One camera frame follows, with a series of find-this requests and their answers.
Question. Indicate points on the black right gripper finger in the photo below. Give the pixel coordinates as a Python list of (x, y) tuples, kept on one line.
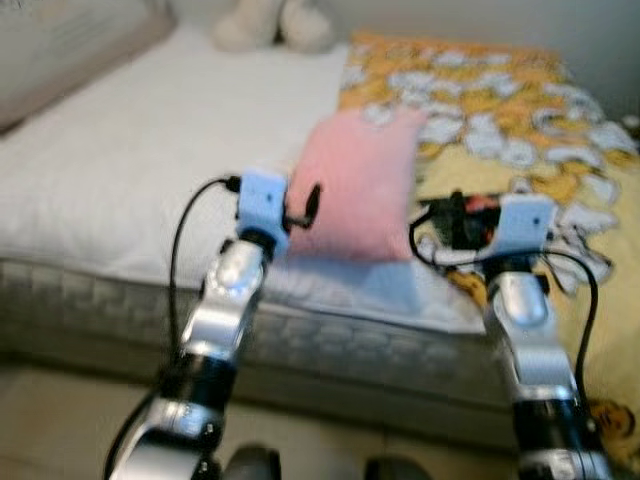
[(457, 218)]

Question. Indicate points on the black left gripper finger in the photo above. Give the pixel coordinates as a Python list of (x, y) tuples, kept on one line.
[(312, 202)]

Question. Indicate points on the pink fluffy pillow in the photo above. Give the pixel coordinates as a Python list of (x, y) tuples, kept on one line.
[(360, 180)]

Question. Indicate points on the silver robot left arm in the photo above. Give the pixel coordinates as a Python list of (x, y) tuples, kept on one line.
[(225, 300)]

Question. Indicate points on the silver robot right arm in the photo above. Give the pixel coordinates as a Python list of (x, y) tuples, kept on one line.
[(530, 340)]

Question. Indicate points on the yellow cartoon print blanket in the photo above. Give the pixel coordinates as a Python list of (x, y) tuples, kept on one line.
[(500, 110)]

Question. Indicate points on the grey quilted mattress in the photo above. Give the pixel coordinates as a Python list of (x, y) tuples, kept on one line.
[(330, 350)]

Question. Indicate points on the white quilted mattress cover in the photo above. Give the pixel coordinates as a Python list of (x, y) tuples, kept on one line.
[(130, 170)]

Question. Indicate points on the cream plush toy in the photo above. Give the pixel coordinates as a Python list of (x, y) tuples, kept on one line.
[(250, 28)]

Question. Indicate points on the black robot left leg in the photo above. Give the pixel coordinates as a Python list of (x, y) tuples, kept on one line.
[(252, 465)]

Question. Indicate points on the black robot leg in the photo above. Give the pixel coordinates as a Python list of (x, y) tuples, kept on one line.
[(398, 470), (252, 465)]

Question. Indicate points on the black robot right leg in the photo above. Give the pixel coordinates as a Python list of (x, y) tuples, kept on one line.
[(398, 470)]

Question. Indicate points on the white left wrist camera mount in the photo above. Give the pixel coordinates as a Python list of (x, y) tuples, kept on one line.
[(262, 200)]

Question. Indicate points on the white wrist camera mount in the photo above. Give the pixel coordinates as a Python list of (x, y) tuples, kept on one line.
[(262, 200), (528, 225)]

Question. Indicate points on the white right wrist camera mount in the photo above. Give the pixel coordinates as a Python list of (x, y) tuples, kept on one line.
[(528, 225)]

